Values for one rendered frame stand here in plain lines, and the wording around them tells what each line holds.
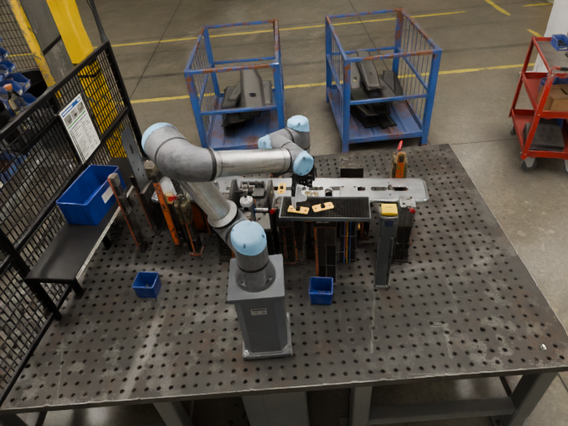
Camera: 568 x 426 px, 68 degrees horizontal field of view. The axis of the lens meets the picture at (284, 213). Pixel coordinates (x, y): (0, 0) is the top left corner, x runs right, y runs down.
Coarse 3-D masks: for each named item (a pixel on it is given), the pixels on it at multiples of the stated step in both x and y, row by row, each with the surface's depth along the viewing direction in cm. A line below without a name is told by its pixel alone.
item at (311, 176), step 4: (312, 156) 158; (312, 168) 158; (316, 168) 164; (292, 172) 161; (312, 172) 159; (316, 172) 165; (292, 176) 161; (296, 176) 161; (300, 176) 159; (304, 176) 159; (308, 176) 158; (312, 176) 158; (316, 176) 166; (296, 180) 161; (300, 180) 162; (304, 180) 162; (308, 180) 161; (312, 180) 159; (300, 184) 164; (304, 184) 163; (308, 184) 161; (312, 184) 160
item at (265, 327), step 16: (272, 256) 165; (240, 288) 155; (272, 288) 153; (240, 304) 155; (256, 304) 155; (272, 304) 155; (240, 320) 164; (256, 320) 161; (272, 320) 162; (288, 320) 187; (256, 336) 168; (272, 336) 169; (288, 336) 181; (256, 352) 176; (272, 352) 176; (288, 352) 176
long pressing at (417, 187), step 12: (168, 180) 227; (216, 180) 223; (228, 180) 223; (240, 180) 222; (252, 180) 221; (264, 180) 220; (276, 180) 219; (288, 180) 218; (324, 180) 216; (336, 180) 215; (348, 180) 214; (360, 180) 213; (372, 180) 213; (384, 180) 212; (396, 180) 211; (408, 180) 210; (420, 180) 210; (228, 192) 215; (276, 192) 212; (288, 192) 211; (324, 192) 209; (336, 192) 208; (360, 192) 206; (372, 192) 206; (384, 192) 205; (396, 192) 204; (408, 192) 203; (420, 192) 203
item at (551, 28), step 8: (560, 0) 436; (552, 8) 451; (560, 8) 438; (552, 16) 452; (560, 16) 442; (552, 24) 453; (560, 24) 447; (552, 32) 454; (560, 32) 453; (536, 64) 488; (520, 72) 507
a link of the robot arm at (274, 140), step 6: (276, 132) 146; (282, 132) 146; (288, 132) 146; (264, 138) 144; (270, 138) 144; (276, 138) 143; (282, 138) 143; (288, 138) 146; (258, 144) 146; (264, 144) 143; (270, 144) 143; (276, 144) 142; (282, 144) 140
